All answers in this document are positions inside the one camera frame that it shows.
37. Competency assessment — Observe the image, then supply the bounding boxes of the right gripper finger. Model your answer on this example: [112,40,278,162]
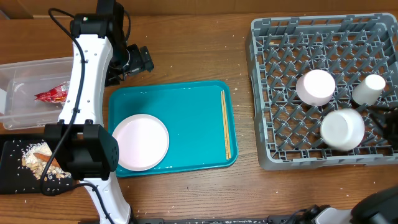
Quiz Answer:
[368,105,397,113]
[369,112,387,134]

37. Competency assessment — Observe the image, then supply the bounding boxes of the white upturned cup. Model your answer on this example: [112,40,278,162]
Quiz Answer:
[352,74,386,106]

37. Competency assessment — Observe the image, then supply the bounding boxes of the pale green bowl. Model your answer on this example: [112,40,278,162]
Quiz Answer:
[320,108,365,151]

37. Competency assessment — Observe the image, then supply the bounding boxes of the small white plate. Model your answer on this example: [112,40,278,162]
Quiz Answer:
[296,70,336,106]

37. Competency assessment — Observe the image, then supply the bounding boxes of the large white plate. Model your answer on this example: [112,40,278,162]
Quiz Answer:
[112,114,170,172]

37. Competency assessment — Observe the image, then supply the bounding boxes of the red snack wrapper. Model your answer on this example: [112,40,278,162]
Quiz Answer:
[35,81,70,103]

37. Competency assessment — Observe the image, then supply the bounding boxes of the wooden chopstick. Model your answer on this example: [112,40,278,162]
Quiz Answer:
[221,90,232,160]
[220,90,230,161]

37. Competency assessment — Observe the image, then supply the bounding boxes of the orange carrot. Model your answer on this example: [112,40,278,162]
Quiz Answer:
[34,152,60,168]

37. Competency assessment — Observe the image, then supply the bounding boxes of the rice and peanut scraps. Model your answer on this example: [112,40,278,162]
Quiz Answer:
[21,141,71,181]

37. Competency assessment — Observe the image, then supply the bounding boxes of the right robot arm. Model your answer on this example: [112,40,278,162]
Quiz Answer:
[285,106,397,224]

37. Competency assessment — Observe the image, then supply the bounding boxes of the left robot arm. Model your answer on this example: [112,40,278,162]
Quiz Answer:
[44,1,154,223]

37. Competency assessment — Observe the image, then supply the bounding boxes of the grey dishwasher rack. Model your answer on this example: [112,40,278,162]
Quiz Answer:
[246,13,397,170]

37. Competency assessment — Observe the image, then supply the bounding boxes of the black waste tray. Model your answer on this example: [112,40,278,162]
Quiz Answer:
[1,134,74,194]

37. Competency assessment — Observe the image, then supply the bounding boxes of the teal plastic tray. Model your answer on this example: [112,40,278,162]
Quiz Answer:
[108,80,238,177]

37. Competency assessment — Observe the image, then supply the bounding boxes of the clear plastic bin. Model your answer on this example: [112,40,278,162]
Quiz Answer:
[0,55,103,131]

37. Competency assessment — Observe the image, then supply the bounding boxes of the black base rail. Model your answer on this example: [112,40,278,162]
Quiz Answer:
[136,215,291,224]

